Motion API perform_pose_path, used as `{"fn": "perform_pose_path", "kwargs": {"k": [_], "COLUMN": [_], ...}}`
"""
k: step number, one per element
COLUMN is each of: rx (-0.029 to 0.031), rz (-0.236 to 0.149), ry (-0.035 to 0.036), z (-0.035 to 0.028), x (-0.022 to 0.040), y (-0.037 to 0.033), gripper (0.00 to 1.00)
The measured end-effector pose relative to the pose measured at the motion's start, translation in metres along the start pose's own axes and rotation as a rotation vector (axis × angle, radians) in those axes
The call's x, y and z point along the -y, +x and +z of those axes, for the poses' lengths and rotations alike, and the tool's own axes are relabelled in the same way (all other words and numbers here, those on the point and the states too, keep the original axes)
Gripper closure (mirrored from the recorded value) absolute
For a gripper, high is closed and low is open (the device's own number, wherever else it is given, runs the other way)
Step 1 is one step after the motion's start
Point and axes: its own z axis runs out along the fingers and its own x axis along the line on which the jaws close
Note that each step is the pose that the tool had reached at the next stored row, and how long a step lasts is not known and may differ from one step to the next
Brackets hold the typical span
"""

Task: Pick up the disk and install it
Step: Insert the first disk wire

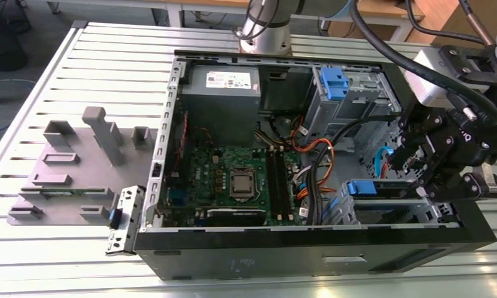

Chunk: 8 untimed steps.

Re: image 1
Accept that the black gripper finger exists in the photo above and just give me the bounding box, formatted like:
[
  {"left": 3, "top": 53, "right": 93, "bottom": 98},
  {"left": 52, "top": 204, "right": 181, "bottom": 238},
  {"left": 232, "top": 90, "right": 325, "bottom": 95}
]
[
  {"left": 389, "top": 113, "right": 451, "bottom": 171},
  {"left": 413, "top": 155, "right": 497, "bottom": 202}
]

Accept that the hard disk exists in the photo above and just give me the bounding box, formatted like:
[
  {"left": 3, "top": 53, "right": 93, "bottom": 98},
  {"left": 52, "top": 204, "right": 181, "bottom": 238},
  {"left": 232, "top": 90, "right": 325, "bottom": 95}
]
[{"left": 345, "top": 179, "right": 424, "bottom": 200}]

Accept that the metal disk bay cage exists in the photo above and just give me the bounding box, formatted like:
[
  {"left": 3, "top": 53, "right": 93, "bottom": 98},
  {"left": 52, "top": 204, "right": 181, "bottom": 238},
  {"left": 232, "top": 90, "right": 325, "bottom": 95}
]
[{"left": 339, "top": 178, "right": 457, "bottom": 225}]

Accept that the grey optical drive cage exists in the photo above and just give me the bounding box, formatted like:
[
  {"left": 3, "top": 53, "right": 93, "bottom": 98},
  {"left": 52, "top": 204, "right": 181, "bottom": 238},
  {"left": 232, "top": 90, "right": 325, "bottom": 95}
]
[{"left": 304, "top": 65, "right": 404, "bottom": 139}]

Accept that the blue drive bay latch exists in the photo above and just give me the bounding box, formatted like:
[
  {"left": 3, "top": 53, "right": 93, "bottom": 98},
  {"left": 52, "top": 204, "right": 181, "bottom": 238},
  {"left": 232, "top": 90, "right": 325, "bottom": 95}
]
[{"left": 321, "top": 66, "right": 352, "bottom": 101}]

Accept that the black RAM slot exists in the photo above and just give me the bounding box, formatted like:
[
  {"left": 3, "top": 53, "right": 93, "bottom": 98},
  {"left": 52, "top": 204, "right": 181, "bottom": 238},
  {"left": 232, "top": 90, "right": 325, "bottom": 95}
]
[
  {"left": 267, "top": 147, "right": 284, "bottom": 220},
  {"left": 277, "top": 147, "right": 296, "bottom": 220}
]

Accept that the wooden desk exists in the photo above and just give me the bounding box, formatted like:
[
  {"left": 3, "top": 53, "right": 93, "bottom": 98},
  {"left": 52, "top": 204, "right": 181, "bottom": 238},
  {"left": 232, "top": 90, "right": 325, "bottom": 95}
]
[{"left": 319, "top": 0, "right": 427, "bottom": 43}]

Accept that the silver CPU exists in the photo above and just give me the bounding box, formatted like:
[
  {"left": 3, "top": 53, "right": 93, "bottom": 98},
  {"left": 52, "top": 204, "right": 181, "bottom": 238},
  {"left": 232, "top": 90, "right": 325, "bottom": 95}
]
[{"left": 231, "top": 175, "right": 253, "bottom": 192}]

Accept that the CPU socket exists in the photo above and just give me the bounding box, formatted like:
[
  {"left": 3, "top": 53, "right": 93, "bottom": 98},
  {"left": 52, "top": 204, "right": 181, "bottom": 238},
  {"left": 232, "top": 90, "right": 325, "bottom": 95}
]
[{"left": 227, "top": 166, "right": 261, "bottom": 202}]

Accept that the grey power supply unit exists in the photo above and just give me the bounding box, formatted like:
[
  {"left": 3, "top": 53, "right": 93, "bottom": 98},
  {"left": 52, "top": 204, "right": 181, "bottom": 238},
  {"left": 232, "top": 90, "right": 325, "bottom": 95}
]
[{"left": 180, "top": 65, "right": 261, "bottom": 147}]

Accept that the black open PC case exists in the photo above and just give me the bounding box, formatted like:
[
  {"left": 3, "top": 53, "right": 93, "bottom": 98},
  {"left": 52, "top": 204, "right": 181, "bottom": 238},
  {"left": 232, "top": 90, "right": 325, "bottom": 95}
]
[{"left": 132, "top": 49, "right": 497, "bottom": 282}]

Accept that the black graphics card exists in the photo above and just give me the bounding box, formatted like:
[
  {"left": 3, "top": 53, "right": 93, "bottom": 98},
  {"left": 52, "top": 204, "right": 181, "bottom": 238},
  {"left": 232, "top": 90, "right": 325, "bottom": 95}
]
[{"left": 193, "top": 208, "right": 268, "bottom": 227}]

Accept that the green motherboard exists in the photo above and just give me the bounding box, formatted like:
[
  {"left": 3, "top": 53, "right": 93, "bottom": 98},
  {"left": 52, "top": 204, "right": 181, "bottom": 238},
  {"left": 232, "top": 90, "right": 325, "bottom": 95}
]
[{"left": 161, "top": 145, "right": 312, "bottom": 224}]

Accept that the grey parts rack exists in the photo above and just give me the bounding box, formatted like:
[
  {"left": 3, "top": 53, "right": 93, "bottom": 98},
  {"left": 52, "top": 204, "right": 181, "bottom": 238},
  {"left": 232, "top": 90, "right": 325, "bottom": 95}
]
[{"left": 5, "top": 106, "right": 161, "bottom": 228}]

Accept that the green RAM stick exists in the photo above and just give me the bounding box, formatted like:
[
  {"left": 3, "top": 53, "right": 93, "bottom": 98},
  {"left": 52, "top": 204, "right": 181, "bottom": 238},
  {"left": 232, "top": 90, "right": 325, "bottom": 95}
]
[{"left": 39, "top": 189, "right": 104, "bottom": 197}]

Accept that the black bin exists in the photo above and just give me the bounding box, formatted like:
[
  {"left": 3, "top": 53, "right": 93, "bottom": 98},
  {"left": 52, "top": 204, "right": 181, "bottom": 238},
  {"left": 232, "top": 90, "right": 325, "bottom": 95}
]
[{"left": 0, "top": 18, "right": 29, "bottom": 73}]

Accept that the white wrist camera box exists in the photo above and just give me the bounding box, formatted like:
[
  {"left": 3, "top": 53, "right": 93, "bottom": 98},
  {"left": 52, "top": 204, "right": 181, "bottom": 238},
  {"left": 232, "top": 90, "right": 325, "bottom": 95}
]
[{"left": 404, "top": 48, "right": 455, "bottom": 109}]

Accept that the blue data wire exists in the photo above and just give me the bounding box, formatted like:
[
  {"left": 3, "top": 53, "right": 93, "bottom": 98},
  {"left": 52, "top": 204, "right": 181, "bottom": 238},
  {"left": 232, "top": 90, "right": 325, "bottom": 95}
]
[{"left": 372, "top": 146, "right": 397, "bottom": 180}]

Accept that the black wrist mount bracket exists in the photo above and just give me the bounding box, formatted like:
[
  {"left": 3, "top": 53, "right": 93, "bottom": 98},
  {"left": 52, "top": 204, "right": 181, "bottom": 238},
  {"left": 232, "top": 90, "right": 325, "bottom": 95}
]
[{"left": 439, "top": 45, "right": 497, "bottom": 93}]

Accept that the thick black wrist cable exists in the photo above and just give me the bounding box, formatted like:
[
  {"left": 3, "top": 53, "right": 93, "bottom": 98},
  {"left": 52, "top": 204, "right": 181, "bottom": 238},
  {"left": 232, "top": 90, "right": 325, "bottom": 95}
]
[{"left": 347, "top": 0, "right": 497, "bottom": 125}]

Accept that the orange wire bundle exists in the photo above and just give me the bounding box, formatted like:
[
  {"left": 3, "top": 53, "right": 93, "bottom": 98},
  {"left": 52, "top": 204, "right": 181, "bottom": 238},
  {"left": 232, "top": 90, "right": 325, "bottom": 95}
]
[{"left": 292, "top": 138, "right": 339, "bottom": 199}]

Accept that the thick black cable bundle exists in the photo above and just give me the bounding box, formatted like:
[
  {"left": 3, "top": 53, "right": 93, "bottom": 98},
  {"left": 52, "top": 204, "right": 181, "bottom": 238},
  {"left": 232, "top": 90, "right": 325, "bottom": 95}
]
[{"left": 305, "top": 114, "right": 403, "bottom": 226}]

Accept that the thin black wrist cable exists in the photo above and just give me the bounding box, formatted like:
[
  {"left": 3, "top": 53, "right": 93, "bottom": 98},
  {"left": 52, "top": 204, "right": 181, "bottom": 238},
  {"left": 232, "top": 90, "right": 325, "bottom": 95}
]
[{"left": 405, "top": 0, "right": 488, "bottom": 43}]

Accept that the metal expansion slot bracket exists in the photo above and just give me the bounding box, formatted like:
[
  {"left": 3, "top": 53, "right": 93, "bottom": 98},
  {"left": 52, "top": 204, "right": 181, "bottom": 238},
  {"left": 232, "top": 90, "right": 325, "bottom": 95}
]
[{"left": 104, "top": 184, "right": 147, "bottom": 257}]

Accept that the blue and black bracket latch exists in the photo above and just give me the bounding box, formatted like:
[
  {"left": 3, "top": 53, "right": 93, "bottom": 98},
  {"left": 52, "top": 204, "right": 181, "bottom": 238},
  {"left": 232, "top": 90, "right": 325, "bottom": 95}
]
[{"left": 108, "top": 208, "right": 124, "bottom": 230}]

